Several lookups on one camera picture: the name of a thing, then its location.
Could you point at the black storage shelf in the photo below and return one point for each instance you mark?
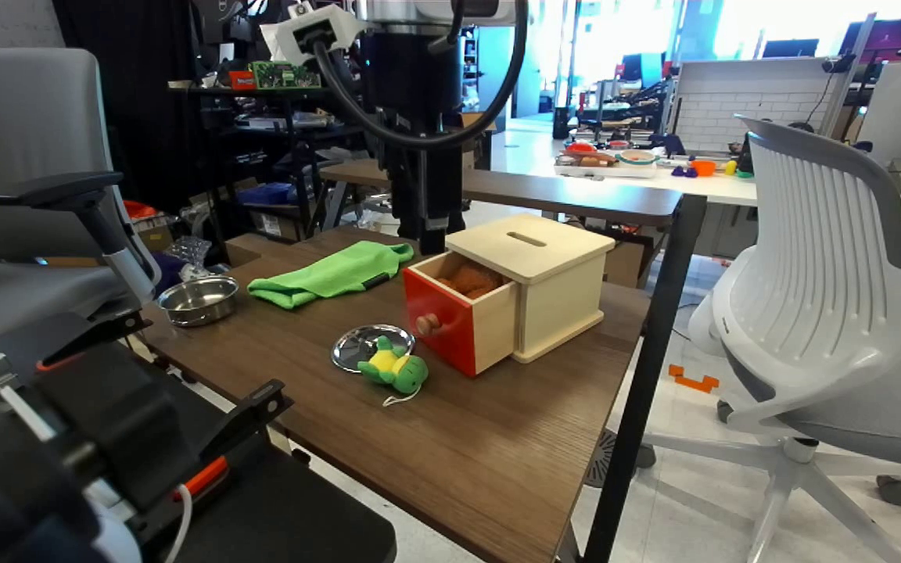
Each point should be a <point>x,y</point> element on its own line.
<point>265,146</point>

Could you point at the orange toy on desk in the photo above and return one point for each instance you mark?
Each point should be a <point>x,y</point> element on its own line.
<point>585,154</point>

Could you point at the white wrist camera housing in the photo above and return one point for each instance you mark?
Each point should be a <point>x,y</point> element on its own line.
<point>312,33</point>

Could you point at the white desk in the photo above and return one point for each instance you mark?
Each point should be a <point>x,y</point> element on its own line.
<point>721,185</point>

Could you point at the black mounting platform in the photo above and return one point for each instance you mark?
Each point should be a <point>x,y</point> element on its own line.
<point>77,458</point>

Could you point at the green cloth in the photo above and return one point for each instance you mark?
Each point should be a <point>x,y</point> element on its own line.
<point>330,272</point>

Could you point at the cream wooden slotted box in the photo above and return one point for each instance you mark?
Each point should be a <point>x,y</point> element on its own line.
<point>560,281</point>

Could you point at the white pegboard panel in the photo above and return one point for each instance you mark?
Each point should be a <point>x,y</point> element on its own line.
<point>751,105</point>

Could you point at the grey office chair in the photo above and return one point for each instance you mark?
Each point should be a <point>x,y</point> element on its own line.
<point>22,156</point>

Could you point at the orange floor marker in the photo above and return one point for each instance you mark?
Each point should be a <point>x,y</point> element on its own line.
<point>692,380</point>

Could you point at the black caster wheel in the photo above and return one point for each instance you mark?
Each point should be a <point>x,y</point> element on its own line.
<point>895,489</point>

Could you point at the dark wooden side table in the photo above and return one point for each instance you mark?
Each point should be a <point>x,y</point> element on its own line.
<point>577,193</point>

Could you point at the red drawer with wooden knob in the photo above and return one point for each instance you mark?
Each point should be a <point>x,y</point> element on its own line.
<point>455,316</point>

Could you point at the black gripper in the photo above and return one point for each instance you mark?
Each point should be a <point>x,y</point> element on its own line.
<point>409,93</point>

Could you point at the white ribbed office chair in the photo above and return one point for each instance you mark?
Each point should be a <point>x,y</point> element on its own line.
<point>837,281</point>

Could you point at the black metal table leg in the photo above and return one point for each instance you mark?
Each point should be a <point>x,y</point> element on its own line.
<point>648,354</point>

